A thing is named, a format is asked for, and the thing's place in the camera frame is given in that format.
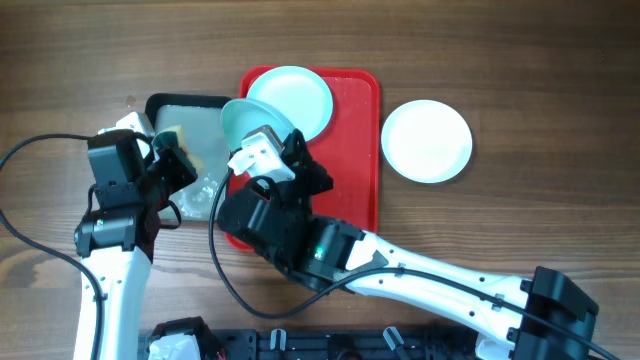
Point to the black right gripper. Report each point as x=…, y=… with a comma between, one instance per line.
x=303, y=164

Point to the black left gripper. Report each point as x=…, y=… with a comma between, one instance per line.
x=183, y=174

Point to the green yellow sponge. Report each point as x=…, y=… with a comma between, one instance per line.
x=173, y=137

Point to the light blue plate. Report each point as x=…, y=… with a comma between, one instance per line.
x=300, y=94

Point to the turquoise plate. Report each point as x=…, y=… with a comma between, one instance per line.
x=241, y=116

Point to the white plate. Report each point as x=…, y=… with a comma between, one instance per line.
x=427, y=141

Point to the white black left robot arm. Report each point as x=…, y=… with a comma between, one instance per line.
x=116, y=241

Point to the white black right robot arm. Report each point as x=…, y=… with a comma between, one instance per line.
x=546, y=317

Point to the red plastic tray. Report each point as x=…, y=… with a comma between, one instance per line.
x=348, y=148

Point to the black water tray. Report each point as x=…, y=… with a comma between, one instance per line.
x=199, y=118

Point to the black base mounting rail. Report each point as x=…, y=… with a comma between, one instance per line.
x=432, y=342

